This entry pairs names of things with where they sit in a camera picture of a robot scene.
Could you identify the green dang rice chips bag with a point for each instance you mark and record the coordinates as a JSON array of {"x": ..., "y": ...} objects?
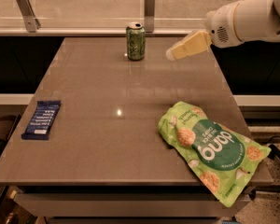
[{"x": 224, "y": 160}]

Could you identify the green soda can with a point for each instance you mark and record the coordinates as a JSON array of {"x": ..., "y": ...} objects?
[{"x": 136, "y": 41}]

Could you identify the left metal glass bracket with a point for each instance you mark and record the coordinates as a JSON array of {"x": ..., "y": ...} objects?
[{"x": 31, "y": 22}]

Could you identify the blue rxbar blueberry bar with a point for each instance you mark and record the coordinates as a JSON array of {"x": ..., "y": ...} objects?
[{"x": 41, "y": 121}]

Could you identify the glass barrier panel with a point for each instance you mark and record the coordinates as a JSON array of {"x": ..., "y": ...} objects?
[{"x": 87, "y": 14}]

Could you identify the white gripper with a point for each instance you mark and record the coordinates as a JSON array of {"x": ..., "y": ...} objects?
[{"x": 220, "y": 26}]

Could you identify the centre metal glass bracket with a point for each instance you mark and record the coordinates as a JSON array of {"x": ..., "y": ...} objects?
[{"x": 149, "y": 14}]

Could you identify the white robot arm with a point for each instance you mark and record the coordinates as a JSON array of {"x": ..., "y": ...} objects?
[{"x": 260, "y": 20}]

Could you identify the metal glass bracket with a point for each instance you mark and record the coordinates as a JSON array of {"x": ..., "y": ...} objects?
[
  {"x": 149, "y": 14},
  {"x": 31, "y": 22}
]

